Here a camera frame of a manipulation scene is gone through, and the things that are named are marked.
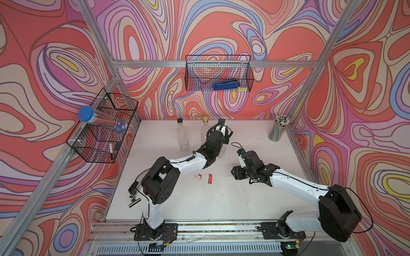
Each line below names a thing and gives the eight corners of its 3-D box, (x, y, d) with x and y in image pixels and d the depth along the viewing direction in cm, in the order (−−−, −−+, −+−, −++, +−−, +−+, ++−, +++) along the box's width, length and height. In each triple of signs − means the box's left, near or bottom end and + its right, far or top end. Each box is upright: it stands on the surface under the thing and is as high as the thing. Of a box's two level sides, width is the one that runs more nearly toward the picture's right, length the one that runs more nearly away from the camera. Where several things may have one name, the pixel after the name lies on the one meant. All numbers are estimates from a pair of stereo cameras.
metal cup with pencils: (274, 143, 109) (285, 124, 94) (266, 137, 112) (275, 118, 98) (280, 138, 112) (291, 118, 97) (271, 132, 115) (281, 113, 101)
